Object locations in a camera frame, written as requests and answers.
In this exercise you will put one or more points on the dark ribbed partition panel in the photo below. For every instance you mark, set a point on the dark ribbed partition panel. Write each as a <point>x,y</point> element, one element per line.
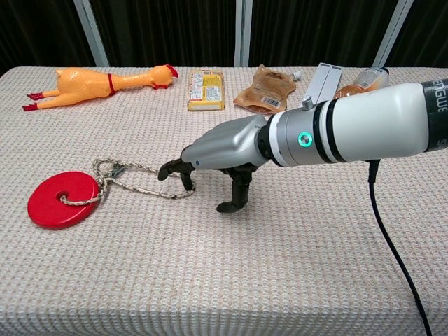
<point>168,31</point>
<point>315,31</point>
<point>430,31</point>
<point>35,31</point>

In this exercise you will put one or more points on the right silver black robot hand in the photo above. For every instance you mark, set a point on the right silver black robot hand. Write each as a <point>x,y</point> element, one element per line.
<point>224,147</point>

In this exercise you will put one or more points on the yellow snack packet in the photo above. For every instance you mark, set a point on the yellow snack packet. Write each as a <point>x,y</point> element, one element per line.
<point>206,91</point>

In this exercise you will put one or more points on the yellow rubber chicken toy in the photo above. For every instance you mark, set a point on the yellow rubber chicken toy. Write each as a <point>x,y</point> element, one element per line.
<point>84,84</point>

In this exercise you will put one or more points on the aluminium partition post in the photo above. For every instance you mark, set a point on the aluminium partition post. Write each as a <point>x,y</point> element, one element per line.
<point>243,35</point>
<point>393,35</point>
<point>92,35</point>

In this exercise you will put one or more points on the red disc with hole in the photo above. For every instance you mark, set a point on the red disc with hole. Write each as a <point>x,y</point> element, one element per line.
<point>45,210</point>

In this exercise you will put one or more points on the beige woven tablecloth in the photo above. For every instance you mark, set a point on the beige woven tablecloth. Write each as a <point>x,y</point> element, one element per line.
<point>210,262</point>

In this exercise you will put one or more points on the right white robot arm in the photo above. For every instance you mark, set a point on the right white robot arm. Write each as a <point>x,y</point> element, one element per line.
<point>367,122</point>

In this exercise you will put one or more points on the orange drink bottle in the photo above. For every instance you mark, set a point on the orange drink bottle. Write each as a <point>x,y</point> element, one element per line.
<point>367,82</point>

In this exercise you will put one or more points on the brown spouted pouch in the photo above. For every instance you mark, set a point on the brown spouted pouch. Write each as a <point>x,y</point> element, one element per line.
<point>262,91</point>

